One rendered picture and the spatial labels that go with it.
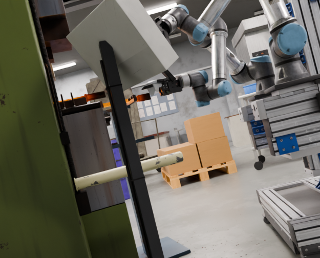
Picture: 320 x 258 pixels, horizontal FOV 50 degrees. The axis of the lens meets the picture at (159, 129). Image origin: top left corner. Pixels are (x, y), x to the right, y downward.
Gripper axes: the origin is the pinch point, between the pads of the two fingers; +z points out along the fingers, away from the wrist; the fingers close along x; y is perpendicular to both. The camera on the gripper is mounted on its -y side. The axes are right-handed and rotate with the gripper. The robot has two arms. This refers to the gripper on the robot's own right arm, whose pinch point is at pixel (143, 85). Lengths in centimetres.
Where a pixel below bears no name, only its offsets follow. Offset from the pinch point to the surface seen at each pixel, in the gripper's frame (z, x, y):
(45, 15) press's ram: 39, -17, -37
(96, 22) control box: 25, -63, -13
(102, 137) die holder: 28.2, -16.0, 22.1
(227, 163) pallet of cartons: -145, 257, 85
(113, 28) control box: 20, -67, -9
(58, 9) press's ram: 34, -17, -39
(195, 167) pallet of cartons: -104, 266, 80
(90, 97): 27.7, -0.7, 0.3
